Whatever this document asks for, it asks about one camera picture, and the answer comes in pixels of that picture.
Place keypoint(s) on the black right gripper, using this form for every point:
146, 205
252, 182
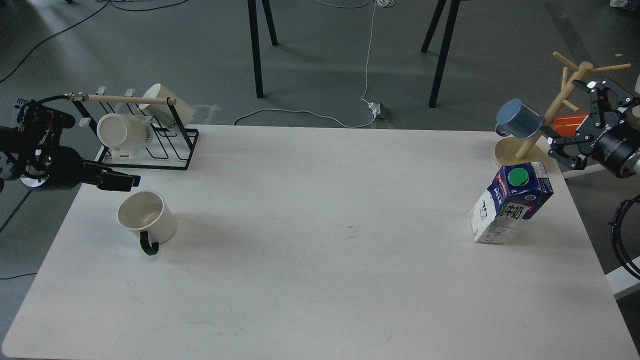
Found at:
616, 141

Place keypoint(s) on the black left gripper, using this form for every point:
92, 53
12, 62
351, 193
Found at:
64, 169

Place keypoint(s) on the white mug black handle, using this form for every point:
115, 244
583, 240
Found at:
148, 217

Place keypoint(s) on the blue milk carton green cap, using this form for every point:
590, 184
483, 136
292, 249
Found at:
515, 195

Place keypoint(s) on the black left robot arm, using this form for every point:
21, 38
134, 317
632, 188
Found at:
31, 153

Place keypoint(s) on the orange mug on tree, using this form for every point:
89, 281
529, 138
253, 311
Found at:
568, 125

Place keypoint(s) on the white mug on rack front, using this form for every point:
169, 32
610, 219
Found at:
124, 133

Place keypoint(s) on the white chair base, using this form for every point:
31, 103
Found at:
589, 169

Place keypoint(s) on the blue mug on tree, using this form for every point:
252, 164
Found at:
518, 119

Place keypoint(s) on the wooden mug tree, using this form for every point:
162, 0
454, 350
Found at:
511, 150

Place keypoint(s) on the cream mug on rack back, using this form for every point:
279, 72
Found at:
162, 111

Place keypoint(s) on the white power adapter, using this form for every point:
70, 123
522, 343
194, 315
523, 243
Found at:
379, 111

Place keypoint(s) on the black table leg left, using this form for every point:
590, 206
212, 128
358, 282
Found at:
252, 15

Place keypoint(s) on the black wire mug rack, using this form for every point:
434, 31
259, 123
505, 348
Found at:
167, 150

